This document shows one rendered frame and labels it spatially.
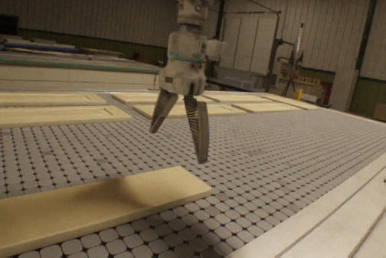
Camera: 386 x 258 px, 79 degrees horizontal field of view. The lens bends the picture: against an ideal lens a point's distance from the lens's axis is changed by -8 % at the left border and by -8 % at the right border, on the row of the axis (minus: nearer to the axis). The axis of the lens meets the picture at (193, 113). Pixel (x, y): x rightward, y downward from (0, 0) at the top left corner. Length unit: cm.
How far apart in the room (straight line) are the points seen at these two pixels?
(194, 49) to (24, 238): 41
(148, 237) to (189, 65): 31
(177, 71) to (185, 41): 6
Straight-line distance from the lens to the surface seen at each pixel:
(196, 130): 48
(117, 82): 447
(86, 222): 46
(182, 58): 48
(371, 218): 73
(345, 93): 997
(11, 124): 96
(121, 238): 47
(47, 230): 45
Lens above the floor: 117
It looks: 13 degrees down
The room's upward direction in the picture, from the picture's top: 9 degrees clockwise
